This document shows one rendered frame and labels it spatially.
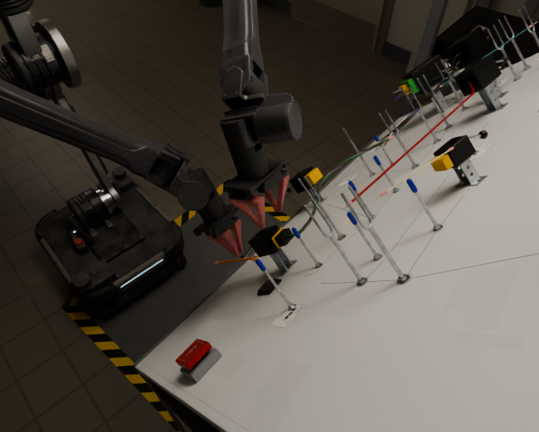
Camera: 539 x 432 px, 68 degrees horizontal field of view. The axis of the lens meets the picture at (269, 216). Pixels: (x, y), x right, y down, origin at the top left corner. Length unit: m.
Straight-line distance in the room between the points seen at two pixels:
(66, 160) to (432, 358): 2.73
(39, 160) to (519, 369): 2.90
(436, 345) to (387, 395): 0.07
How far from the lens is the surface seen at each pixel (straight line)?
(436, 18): 1.44
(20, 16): 1.34
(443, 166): 0.66
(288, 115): 0.60
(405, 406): 0.39
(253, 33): 0.74
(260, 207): 0.67
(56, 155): 3.02
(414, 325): 0.46
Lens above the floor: 1.73
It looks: 49 degrees down
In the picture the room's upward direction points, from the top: straight up
